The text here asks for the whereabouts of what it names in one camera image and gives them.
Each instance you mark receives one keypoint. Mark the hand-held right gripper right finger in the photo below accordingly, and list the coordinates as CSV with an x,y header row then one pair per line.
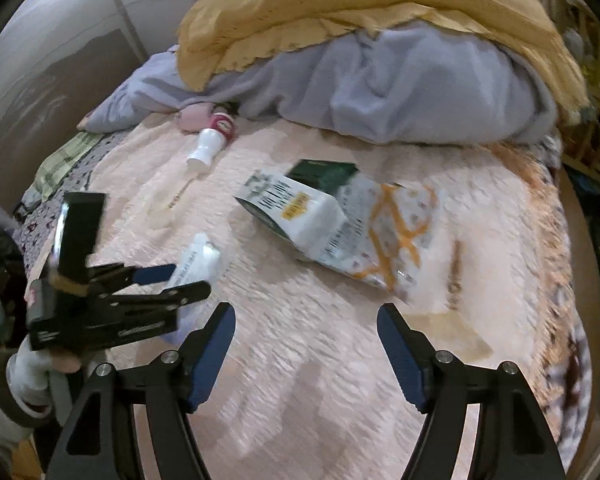
x,y
402,360

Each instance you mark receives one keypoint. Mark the patterned fringed blanket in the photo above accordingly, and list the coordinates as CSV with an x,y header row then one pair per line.
x,y
565,310

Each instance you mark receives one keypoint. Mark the pale pink textured bedspread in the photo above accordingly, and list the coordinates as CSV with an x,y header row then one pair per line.
x,y
305,350

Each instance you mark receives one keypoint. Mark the white green milk carton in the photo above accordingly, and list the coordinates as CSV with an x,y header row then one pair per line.
x,y
300,215

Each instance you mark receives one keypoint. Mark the white wrapper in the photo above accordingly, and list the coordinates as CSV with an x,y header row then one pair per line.
x,y
200,262

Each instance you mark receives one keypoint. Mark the wooden shelf rack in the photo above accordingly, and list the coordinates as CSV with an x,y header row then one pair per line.
x,y
595,85

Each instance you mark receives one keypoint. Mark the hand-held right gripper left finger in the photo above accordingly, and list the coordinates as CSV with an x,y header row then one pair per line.
x,y
207,365

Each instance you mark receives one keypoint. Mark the patterned paper bag orange stripes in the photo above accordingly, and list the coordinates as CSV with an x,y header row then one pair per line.
x,y
395,235

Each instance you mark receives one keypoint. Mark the yellow knitted blanket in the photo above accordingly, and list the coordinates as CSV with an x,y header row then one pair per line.
x,y
360,5

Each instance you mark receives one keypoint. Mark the green plaid cloth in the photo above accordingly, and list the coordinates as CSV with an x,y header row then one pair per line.
x,y
65,165

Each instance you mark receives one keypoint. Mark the dark green box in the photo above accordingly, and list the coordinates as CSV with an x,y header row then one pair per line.
x,y
325,175

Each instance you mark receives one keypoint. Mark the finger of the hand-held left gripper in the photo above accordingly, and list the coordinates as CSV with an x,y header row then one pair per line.
x,y
180,294
150,274

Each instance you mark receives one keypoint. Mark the person's left forearm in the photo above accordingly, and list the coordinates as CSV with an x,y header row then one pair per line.
x,y
2,415

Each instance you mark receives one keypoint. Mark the small white bottle pink label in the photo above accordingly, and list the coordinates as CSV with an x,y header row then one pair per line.
x,y
212,140

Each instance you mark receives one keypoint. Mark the grey fleece blanket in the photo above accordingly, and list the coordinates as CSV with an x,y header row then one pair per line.
x,y
395,90

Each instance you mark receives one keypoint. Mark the dark floral sheet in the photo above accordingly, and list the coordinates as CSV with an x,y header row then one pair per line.
x,y
45,220

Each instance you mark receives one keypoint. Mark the person's left hand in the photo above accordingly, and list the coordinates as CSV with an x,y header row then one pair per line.
x,y
30,375

